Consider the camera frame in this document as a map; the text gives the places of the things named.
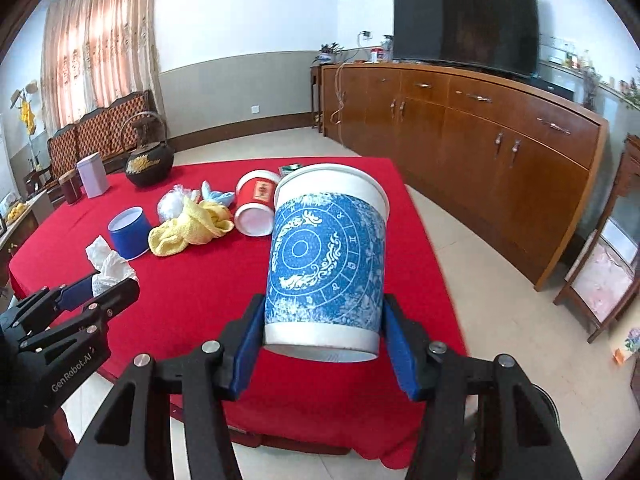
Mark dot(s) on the leafy green plant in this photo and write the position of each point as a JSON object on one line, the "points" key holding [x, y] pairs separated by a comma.
{"points": [[632, 90]]}

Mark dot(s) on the beige patterned curtain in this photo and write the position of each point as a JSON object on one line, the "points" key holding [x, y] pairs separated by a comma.
{"points": [[100, 45]]}

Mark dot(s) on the small blue paper cup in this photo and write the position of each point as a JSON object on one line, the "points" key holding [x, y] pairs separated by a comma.
{"points": [[129, 235]]}

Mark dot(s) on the black flat television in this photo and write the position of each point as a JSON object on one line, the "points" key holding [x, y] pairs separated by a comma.
{"points": [[465, 20]]}

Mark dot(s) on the yellow cloth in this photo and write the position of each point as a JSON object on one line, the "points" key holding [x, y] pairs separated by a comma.
{"points": [[190, 230]]}

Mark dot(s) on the yellow fruit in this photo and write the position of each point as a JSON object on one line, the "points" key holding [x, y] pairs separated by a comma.
{"points": [[17, 210]]}

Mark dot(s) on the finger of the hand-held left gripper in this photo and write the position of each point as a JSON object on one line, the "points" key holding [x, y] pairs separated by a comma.
{"points": [[115, 300], [75, 292]]}

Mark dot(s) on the pale glass bottle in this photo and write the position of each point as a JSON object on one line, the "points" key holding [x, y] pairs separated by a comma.
{"points": [[586, 58]]}

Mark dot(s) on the pink framed picture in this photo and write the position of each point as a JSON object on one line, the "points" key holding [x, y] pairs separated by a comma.
{"points": [[602, 280]]}

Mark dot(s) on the coat rack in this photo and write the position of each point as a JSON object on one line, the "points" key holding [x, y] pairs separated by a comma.
{"points": [[25, 110]]}

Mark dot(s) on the tall wooden stand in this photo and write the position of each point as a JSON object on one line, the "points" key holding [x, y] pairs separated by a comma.
{"points": [[627, 170]]}

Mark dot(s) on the blue patterned paper cup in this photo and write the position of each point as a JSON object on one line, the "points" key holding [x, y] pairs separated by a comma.
{"points": [[325, 260]]}

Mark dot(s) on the red tablecloth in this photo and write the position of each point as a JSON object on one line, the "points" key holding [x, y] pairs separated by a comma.
{"points": [[200, 310]]}

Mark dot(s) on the wooden sofa bench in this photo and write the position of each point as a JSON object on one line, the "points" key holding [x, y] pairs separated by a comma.
{"points": [[95, 132]]}

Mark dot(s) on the amber glass bottle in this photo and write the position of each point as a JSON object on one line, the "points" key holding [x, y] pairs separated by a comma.
{"points": [[570, 56]]}

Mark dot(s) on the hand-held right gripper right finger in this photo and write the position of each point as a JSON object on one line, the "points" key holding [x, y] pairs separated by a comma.
{"points": [[400, 355]]}

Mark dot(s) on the clear plastic bag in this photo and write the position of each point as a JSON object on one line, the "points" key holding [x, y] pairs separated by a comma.
{"points": [[172, 205]]}

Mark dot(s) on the dark red canister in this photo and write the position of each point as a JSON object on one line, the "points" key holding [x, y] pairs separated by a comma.
{"points": [[70, 187]]}

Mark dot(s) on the red paper cup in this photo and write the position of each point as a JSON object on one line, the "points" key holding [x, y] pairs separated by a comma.
{"points": [[255, 200]]}

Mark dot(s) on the light blue wrapper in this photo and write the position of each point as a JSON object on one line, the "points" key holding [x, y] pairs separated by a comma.
{"points": [[217, 195]]}

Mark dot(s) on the long wooden cabinet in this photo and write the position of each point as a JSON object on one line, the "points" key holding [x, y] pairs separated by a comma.
{"points": [[475, 150]]}

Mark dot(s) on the white tissue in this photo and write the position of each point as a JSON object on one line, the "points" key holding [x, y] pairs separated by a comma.
{"points": [[107, 265]]}

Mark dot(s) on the green and white carton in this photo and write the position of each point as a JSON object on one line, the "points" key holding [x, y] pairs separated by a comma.
{"points": [[290, 167]]}

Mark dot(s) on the black iron teapot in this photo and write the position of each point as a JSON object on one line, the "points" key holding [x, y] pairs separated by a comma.
{"points": [[148, 160]]}

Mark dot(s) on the grey side cabinet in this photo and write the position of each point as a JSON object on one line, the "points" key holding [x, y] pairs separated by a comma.
{"points": [[22, 235]]}

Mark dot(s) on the vase with dried flowers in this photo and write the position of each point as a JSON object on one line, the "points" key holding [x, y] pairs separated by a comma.
{"points": [[590, 87]]}

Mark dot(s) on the red and white container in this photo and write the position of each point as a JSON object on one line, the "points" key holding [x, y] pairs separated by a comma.
{"points": [[375, 54]]}

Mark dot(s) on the pale square tin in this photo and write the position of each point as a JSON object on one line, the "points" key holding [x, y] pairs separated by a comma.
{"points": [[92, 175]]}

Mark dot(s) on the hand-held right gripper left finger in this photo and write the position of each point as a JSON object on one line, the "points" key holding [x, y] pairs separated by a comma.
{"points": [[245, 355]]}

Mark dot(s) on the small potted plant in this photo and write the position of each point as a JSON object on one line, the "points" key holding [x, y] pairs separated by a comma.
{"points": [[327, 52]]}

